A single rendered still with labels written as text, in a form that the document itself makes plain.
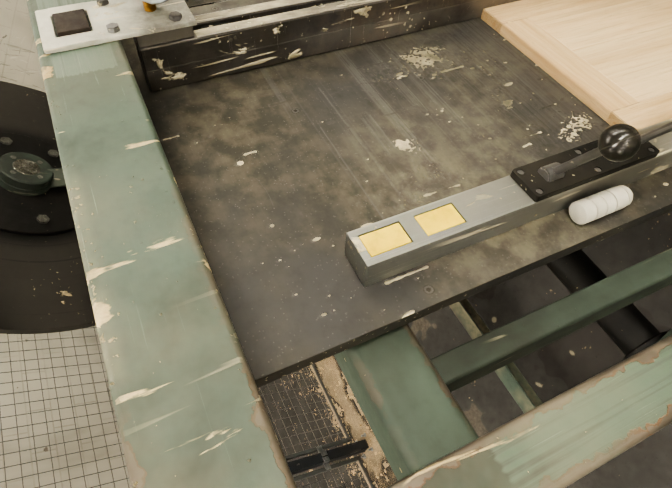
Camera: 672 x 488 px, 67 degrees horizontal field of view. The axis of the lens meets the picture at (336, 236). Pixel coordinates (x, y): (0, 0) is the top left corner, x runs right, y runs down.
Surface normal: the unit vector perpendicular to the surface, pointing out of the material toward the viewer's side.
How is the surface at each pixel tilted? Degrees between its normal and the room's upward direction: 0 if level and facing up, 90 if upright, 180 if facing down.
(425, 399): 58
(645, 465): 0
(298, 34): 90
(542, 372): 0
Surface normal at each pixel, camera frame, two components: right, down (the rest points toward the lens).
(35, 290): 0.51, -0.69
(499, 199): 0.04, -0.61
